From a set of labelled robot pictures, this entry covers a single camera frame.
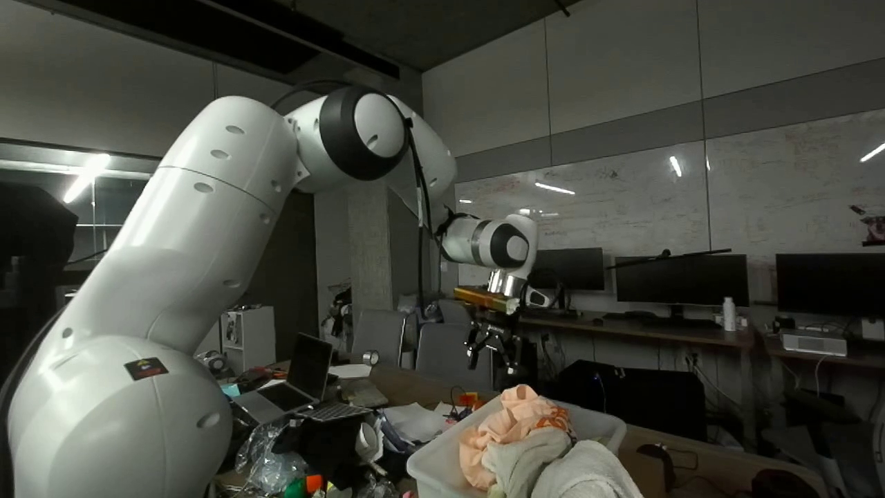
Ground peach orange printed shirt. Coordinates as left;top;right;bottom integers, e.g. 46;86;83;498
459;384;571;490

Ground left black monitor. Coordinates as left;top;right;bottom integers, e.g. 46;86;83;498
532;250;607;292

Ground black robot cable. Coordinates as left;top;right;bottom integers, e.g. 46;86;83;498
402;120;465;307

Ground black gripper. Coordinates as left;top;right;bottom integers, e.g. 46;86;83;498
465;319;527;382

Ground white plastic storage bin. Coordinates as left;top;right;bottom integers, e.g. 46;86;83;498
408;398;628;498

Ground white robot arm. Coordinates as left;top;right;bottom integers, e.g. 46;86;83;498
4;86;538;498

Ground grey white towel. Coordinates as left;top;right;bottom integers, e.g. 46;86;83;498
481;430;644;498

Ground white spray bottle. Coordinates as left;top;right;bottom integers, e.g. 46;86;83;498
722;296;740;333

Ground black monitor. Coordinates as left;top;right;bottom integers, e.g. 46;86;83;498
532;250;607;292
615;256;749;306
776;256;885;319

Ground right black monitor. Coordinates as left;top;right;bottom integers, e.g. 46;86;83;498
776;256;885;319

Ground long wooden desk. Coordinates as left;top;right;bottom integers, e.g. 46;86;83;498
518;314;755;447

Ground open laptop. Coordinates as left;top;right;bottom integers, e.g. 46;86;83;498
236;335;332;424

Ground middle black monitor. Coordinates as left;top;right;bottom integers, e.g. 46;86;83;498
615;256;749;306

